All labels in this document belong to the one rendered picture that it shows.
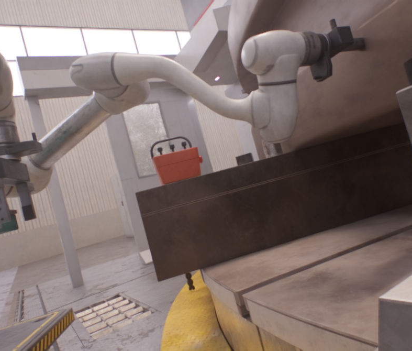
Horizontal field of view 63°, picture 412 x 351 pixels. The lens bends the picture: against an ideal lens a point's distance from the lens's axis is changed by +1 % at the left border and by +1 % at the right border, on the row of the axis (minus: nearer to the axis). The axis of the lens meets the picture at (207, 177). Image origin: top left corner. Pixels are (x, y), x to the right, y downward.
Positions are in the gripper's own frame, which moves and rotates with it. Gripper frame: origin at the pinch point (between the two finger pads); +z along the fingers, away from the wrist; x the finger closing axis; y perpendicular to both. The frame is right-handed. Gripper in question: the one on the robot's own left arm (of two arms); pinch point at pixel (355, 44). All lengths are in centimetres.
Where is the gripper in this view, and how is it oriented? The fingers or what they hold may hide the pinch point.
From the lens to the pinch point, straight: 115.7
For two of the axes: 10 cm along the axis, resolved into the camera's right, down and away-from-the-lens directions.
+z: 8.9, -2.2, 3.9
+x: -3.6, 1.6, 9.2
